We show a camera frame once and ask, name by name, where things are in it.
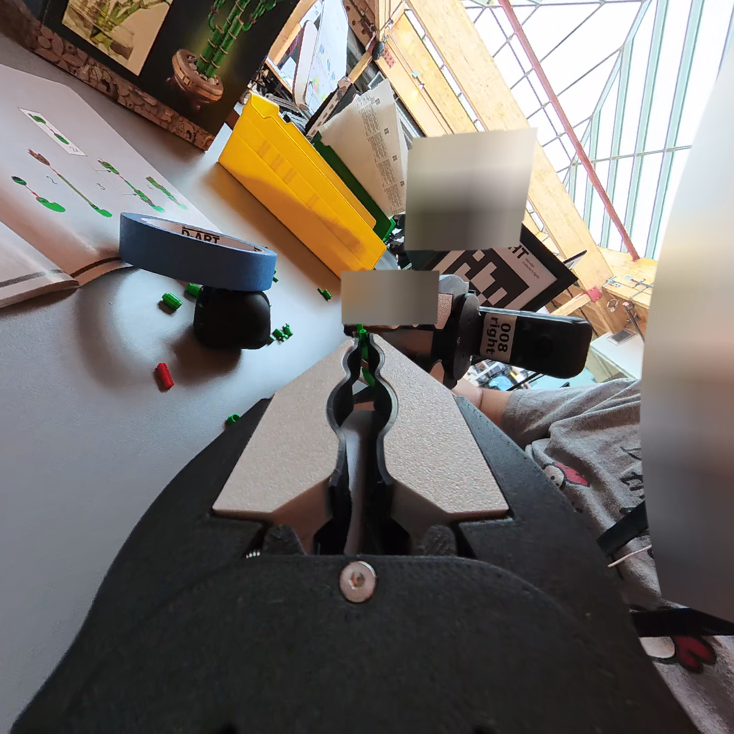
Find green plastic bin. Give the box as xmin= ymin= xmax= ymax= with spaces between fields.
xmin=312 ymin=138 xmax=396 ymax=242

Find red ceiling pipe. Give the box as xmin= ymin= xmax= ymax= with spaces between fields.
xmin=496 ymin=0 xmax=640 ymax=261

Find blue masking tape roll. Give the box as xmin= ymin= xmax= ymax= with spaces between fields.
xmin=119 ymin=212 xmax=279 ymax=291

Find black harness strap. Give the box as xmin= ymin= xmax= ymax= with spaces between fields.
xmin=596 ymin=502 xmax=651 ymax=557
xmin=631 ymin=607 xmax=720 ymax=638

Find white flip chart board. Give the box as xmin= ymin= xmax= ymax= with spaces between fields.
xmin=291 ymin=0 xmax=348 ymax=112

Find person's right forearm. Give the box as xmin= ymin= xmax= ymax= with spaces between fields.
xmin=452 ymin=378 xmax=512 ymax=432

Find yellow plastic bin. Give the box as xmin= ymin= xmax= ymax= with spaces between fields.
xmin=218 ymin=92 xmax=388 ymax=280

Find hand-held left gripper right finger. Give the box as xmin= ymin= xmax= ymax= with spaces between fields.
xmin=367 ymin=334 xmax=511 ymax=548

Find lego instruction booklet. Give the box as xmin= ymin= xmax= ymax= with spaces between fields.
xmin=0 ymin=63 xmax=224 ymax=309

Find white cord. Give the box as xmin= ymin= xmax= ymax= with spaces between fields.
xmin=607 ymin=544 xmax=653 ymax=568

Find white paper sheets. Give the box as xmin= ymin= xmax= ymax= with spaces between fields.
xmin=317 ymin=79 xmax=409 ymax=218

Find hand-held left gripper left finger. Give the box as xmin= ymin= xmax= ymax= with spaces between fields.
xmin=212 ymin=337 xmax=361 ymax=554

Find black lego set box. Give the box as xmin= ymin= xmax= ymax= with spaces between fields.
xmin=23 ymin=0 xmax=302 ymax=151

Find black rounded object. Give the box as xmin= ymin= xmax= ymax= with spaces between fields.
xmin=193 ymin=285 xmax=272 ymax=351

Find green lego bamboo stalk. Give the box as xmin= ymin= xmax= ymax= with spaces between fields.
xmin=356 ymin=323 xmax=380 ymax=393

